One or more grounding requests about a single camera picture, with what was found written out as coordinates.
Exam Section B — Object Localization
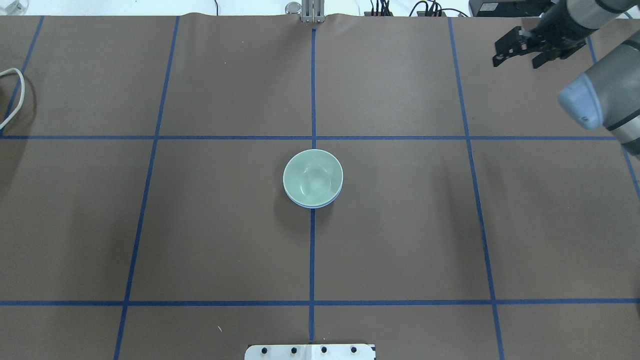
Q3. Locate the orange black usb hub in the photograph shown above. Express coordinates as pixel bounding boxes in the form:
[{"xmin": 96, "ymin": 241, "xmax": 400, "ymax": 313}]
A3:
[{"xmin": 363, "ymin": 0, "xmax": 446, "ymax": 18}]

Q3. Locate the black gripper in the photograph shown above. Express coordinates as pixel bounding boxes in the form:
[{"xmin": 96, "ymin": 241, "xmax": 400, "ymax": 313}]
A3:
[{"xmin": 492, "ymin": 17, "xmax": 586, "ymax": 69}]

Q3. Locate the white toaster power cord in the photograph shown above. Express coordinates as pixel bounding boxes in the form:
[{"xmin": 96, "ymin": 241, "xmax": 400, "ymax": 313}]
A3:
[{"xmin": 0, "ymin": 68, "xmax": 26, "ymax": 132}]

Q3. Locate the aluminium frame post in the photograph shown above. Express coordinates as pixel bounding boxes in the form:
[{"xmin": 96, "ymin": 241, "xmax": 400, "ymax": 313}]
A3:
[{"xmin": 300, "ymin": 0, "xmax": 326, "ymax": 23}]

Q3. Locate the black laptop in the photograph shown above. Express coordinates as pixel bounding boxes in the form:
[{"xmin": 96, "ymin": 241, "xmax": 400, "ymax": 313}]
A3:
[{"xmin": 468, "ymin": 0, "xmax": 558, "ymax": 18}]

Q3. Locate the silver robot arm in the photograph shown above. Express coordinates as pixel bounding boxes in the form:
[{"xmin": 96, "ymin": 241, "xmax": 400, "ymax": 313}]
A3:
[{"xmin": 492, "ymin": 0, "xmax": 640, "ymax": 158}]

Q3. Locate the blue bowl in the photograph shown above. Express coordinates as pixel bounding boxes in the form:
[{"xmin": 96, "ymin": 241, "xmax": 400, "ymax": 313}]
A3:
[{"xmin": 285, "ymin": 191, "xmax": 341, "ymax": 209}]

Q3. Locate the green bowl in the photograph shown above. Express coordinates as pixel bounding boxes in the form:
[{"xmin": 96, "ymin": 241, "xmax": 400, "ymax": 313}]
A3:
[{"xmin": 282, "ymin": 149, "xmax": 345, "ymax": 205}]

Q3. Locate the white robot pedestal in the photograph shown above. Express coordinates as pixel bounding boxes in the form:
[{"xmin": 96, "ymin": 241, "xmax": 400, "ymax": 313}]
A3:
[{"xmin": 244, "ymin": 343, "xmax": 377, "ymax": 360}]

